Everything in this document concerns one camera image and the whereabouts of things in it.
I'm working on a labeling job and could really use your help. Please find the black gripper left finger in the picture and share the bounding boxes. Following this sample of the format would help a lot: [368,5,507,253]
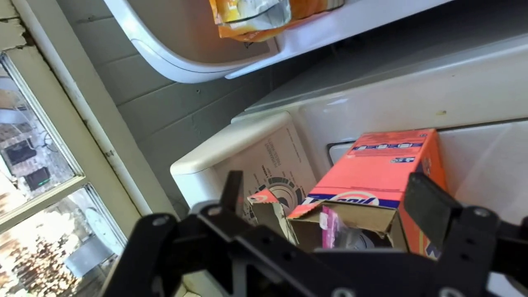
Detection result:
[102,172,353,297]

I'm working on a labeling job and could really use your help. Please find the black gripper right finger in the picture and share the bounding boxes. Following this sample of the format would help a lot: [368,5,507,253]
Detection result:
[403,173,528,297]

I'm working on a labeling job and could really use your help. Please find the orange Tide detergent box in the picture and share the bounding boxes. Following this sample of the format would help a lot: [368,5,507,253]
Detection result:
[248,129,447,259]

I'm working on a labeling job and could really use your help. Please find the yellow fabric softener box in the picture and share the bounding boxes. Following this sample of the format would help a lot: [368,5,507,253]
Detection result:
[208,0,347,43]

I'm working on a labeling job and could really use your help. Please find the white washing machine left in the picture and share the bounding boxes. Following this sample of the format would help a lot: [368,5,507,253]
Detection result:
[168,32,528,297]

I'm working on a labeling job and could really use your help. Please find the pink plastic bag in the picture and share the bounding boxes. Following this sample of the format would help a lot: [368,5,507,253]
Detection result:
[319,206,373,251]

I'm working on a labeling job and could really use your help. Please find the white window frame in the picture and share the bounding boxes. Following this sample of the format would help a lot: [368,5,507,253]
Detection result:
[0,0,140,297]

